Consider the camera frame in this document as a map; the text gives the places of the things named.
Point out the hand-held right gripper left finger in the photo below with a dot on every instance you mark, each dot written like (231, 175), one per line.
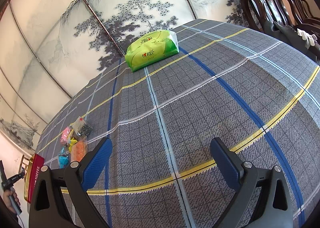
(96, 163)

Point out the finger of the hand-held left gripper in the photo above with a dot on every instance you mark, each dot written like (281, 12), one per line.
(20, 175)

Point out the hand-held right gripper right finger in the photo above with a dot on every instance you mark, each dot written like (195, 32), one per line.
(225, 163)

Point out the red candy tin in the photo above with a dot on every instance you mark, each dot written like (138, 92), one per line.
(33, 180)

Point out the clear sesame snack packet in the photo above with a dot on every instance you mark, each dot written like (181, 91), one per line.
(82, 126)

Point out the person's left hand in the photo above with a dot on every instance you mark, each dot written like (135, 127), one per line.
(8, 204)

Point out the light wooden stand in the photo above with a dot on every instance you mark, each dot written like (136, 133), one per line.
(25, 163)

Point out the orange snack packet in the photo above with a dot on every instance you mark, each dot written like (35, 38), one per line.
(79, 149)

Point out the yellow candy packet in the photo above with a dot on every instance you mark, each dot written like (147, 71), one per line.
(72, 140)

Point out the blue candy packet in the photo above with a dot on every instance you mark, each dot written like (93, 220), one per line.
(63, 159)

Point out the pink candy packet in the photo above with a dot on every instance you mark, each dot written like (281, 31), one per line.
(65, 135)

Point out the green tissue pack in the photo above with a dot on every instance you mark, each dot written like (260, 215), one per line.
(151, 51)

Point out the ink landscape folding screen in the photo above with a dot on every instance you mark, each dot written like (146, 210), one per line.
(37, 42)

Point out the black bag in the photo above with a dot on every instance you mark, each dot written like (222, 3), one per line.
(282, 34)

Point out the white glove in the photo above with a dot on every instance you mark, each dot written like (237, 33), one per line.
(307, 37)

